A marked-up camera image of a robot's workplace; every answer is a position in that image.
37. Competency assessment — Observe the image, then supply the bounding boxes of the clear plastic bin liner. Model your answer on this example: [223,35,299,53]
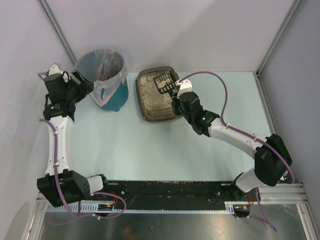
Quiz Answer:
[73,48,126,108]

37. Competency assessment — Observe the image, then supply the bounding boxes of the teal trash bin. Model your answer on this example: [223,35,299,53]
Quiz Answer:
[74,48,130,112]

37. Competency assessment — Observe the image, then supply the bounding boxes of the black litter scoop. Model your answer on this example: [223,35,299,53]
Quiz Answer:
[152,71,179,94]

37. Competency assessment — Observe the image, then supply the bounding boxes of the brown litter box tray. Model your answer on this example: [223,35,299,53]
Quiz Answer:
[135,66,180,123]

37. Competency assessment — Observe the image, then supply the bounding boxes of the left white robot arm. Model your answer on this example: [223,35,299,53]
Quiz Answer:
[36,70,108,207]

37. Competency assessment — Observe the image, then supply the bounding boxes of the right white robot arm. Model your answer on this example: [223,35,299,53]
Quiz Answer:
[171,91,293,194]

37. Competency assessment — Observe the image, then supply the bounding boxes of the cat litter pellets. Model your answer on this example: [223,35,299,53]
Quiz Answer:
[140,74,172,110]

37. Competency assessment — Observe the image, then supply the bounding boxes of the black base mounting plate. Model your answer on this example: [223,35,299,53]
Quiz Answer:
[106,180,257,212]

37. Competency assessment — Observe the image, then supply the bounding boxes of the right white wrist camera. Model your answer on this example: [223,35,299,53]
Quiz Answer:
[175,79,192,99]

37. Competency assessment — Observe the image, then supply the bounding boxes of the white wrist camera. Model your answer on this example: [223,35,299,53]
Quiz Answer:
[175,79,192,99]
[48,63,69,83]

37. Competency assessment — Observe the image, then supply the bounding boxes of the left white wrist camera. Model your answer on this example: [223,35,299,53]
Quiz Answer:
[48,63,69,83]

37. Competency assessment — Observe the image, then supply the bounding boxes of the grey slotted cable duct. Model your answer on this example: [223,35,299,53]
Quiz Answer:
[46,201,253,215]

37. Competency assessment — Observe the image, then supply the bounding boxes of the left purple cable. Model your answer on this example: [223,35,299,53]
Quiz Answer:
[38,72,127,221]

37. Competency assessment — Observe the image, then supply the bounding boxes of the purple cable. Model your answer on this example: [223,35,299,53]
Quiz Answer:
[38,72,127,221]
[176,71,296,232]

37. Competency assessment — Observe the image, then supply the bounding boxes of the aluminium frame rail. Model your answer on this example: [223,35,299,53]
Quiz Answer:
[258,183,308,204]

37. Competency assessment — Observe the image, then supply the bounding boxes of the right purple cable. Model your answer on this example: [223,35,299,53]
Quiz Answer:
[176,71,296,232]

